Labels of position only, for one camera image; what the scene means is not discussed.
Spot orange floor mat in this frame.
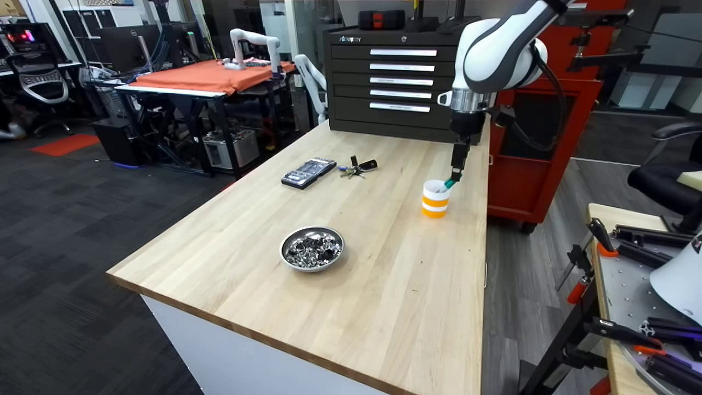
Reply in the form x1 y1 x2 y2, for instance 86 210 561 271
28 131 103 160

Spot metal bowl of small parts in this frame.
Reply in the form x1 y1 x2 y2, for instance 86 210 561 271
275 224 347 274

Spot black clamp with orange grip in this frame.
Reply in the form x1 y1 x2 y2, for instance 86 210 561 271
582 216 680 271
563 280 702 356

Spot white cup with orange stripes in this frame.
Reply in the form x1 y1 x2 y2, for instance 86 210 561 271
418 178 452 221

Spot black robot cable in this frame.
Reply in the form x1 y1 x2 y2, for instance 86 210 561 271
487 43 565 158

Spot black mesh office chair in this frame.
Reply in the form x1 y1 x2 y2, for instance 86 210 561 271
11 52 73 106

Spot red tool cabinet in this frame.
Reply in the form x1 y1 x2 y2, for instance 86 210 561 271
484 0 641 231

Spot key bunch with black fob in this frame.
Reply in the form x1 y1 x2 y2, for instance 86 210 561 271
336 153 381 180

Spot black tool chest silver drawers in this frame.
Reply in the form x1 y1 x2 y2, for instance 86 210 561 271
323 26 487 146

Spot grey computer case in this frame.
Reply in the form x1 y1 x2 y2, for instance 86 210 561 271
201 129 263 174

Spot black padded chair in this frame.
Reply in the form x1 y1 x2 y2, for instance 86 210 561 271
625 122 702 237

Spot table with orange cover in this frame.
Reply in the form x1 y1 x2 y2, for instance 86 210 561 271
114 58 300 174

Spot black box with red light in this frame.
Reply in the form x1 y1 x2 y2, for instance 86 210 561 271
354 10 408 34

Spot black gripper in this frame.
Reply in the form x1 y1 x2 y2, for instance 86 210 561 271
448 107 490 184

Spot small wooden side table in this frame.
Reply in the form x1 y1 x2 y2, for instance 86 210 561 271
585 202 702 395

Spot black flat remote control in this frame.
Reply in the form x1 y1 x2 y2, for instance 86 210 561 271
278 157 340 191

